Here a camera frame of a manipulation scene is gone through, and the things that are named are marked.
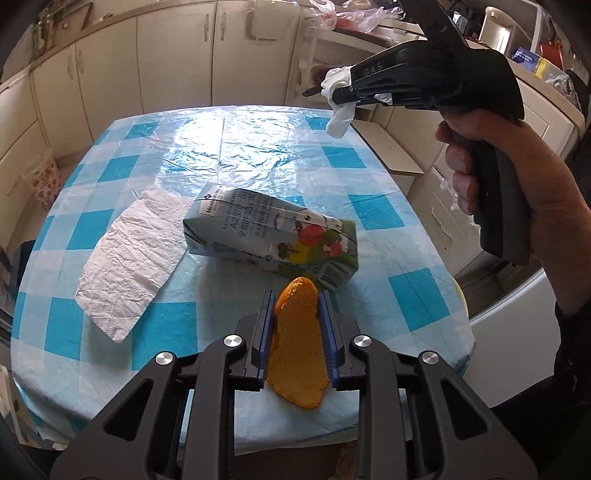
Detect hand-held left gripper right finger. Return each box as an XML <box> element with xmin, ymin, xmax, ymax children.
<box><xmin>318</xmin><ymin>291</ymin><xmax>539</xmax><ymax>480</ymax></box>

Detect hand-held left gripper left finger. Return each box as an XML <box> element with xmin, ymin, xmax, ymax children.
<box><xmin>50</xmin><ymin>291</ymin><xmax>278</xmax><ymax>480</ymax></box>

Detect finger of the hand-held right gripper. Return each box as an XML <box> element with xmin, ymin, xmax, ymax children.
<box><xmin>330</xmin><ymin>85</ymin><xmax>402</xmax><ymax>106</ymax></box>
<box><xmin>302</xmin><ymin>46</ymin><xmax>411</xmax><ymax>97</ymax></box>

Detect white tissue piece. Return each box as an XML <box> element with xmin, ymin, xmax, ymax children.
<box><xmin>321</xmin><ymin>65</ymin><xmax>393</xmax><ymax>138</ymax></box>

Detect long orange peel piece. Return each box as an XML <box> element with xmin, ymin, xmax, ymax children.
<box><xmin>267</xmin><ymin>277</ymin><xmax>332</xmax><ymax>410</ymax></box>

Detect person's right forearm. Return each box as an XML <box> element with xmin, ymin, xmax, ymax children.
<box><xmin>530</xmin><ymin>198</ymin><xmax>591</xmax><ymax>319</ymax></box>

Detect person's right hand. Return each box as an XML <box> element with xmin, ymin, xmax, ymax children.
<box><xmin>435</xmin><ymin>111</ymin><xmax>588</xmax><ymax>253</ymax></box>

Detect clear plastic bag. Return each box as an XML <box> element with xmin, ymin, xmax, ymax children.
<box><xmin>335</xmin><ymin>0</ymin><xmax>407</xmax><ymax>33</ymax></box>

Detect white red plastic bag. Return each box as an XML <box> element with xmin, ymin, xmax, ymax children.
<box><xmin>307</xmin><ymin>0</ymin><xmax>338</xmax><ymax>31</ymax></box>

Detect grey-blue milk carton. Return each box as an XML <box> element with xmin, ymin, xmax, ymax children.
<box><xmin>183</xmin><ymin>182</ymin><xmax>358</xmax><ymax>291</ymax></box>

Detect blue checkered tablecloth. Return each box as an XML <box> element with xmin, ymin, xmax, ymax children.
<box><xmin>9</xmin><ymin>105</ymin><xmax>476</xmax><ymax>444</ymax></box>

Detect white paper towel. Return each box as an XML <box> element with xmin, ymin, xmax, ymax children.
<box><xmin>75</xmin><ymin>187</ymin><xmax>192</xmax><ymax>343</ymax></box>

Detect white appliance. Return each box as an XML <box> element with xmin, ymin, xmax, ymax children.
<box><xmin>455</xmin><ymin>265</ymin><xmax>561</xmax><ymax>407</ymax></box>

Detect cream kitchen cabinets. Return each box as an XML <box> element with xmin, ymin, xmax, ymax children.
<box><xmin>0</xmin><ymin>0</ymin><xmax>324</xmax><ymax>217</ymax></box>

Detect person's dark clothing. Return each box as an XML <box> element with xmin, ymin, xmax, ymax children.
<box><xmin>485</xmin><ymin>300</ymin><xmax>591</xmax><ymax>480</ymax></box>

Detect floral waste bin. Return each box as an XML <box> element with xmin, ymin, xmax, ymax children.
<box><xmin>23</xmin><ymin>154</ymin><xmax>63</xmax><ymax>210</ymax></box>

